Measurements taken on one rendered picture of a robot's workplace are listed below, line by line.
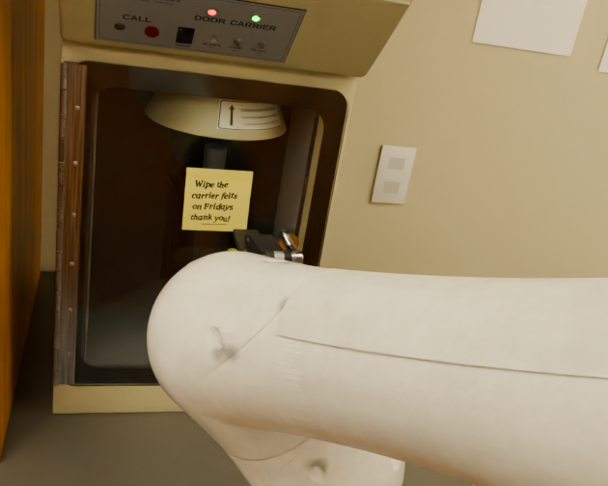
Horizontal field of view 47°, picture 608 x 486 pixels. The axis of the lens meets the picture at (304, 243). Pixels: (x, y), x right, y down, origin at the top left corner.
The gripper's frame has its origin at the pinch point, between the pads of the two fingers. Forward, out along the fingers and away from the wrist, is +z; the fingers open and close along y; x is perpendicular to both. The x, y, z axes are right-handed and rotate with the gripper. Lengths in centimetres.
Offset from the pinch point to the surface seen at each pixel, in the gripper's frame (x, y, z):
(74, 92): 19.6, 16.2, 3.4
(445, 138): -46, 4, 48
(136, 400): 11.3, -23.8, 4.6
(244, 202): 0.5, 5.1, 3.4
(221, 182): 3.5, 7.3, 3.4
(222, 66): 4.5, 20.2, 4.5
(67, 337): 19.9, -13.4, 3.4
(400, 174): -38, -4, 47
